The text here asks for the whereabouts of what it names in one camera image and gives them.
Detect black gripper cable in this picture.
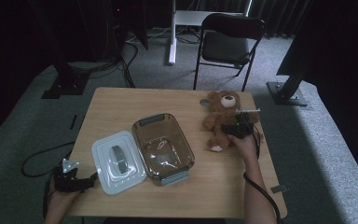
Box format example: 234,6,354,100
242,133,282,224

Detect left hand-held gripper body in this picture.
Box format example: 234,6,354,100
54,158,85,193

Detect black computer tower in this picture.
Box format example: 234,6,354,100
107,0,129,60

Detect black cable loop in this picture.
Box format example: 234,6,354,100
21,141,76,179

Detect grey tape piece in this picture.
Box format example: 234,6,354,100
270,185,289,194

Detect brown teddy bear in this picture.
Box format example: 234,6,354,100
202,91,262,153

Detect black metal stand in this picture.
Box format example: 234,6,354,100
27,0,91,100
266,46,310,107

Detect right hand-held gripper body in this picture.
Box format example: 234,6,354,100
233,107,262,140

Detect white desk frame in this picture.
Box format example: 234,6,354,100
167,0,254,65

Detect grey box lid with handle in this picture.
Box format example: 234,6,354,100
90,130,148,196

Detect black folding chair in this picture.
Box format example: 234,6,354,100
193,12,267,92

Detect dark curtain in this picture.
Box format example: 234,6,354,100
251,0,312,39

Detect bundle of black floor cables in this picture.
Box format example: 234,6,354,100
89,38,139,89

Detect person's left hand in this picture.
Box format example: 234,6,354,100
48,188,82,207

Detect clear brown storage box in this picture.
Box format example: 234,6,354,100
131,113,196,188

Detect person's right hand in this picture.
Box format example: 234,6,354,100
229,133,261,161

